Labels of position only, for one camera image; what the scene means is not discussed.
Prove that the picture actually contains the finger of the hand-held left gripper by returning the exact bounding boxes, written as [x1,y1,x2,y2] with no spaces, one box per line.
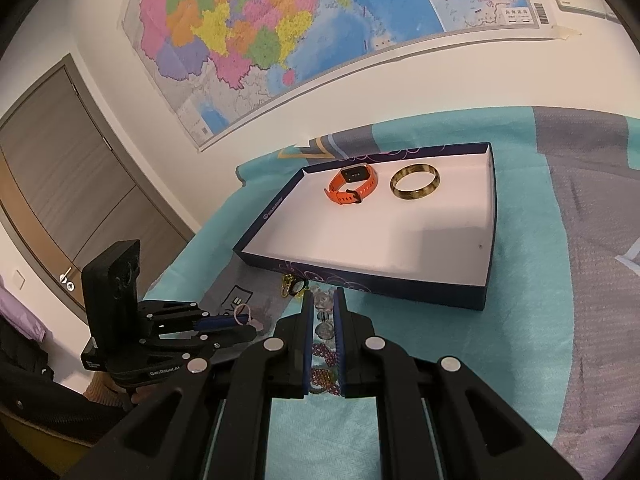
[138,301,251,337]
[149,326,267,367]

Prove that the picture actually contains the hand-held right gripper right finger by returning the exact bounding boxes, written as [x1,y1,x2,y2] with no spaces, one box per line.
[334,287,583,480]

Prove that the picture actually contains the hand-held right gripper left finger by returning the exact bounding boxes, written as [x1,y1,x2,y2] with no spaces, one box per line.
[60,290,314,480]

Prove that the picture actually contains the purple bead bracelet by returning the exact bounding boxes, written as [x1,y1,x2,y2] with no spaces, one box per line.
[309,342,344,395]

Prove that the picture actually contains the pink cord charm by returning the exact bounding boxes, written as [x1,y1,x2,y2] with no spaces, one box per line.
[232,303,265,332]

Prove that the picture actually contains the clear crystal bead bracelet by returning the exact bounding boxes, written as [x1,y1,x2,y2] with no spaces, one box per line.
[311,289,337,342]

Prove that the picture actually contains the navy cardboard box tray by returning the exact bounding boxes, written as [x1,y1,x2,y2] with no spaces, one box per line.
[233,142,497,312]

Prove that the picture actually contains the person's left forearm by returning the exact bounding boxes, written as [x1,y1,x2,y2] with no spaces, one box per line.
[0,317,128,443]

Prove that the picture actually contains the person's left hand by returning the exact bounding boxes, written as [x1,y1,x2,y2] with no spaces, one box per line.
[84,372,151,406]

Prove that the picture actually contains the purple cloth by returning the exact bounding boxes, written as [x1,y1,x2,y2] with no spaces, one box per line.
[0,284,49,343]

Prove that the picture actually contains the grey brown door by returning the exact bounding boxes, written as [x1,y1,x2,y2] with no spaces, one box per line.
[0,55,197,312]

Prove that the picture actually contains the yellow object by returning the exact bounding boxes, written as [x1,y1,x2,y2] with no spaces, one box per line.
[0,404,98,463]

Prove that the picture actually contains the orange smart watch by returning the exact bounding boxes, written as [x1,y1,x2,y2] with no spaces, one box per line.
[324,162,378,206]

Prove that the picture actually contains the amber bangle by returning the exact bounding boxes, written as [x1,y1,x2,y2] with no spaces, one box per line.
[390,164,442,203]

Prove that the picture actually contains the teal grey printed blanket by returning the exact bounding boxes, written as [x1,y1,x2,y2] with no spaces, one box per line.
[145,105,640,480]

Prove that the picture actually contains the colourful wall map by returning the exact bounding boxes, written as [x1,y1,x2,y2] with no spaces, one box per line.
[121,0,583,154]

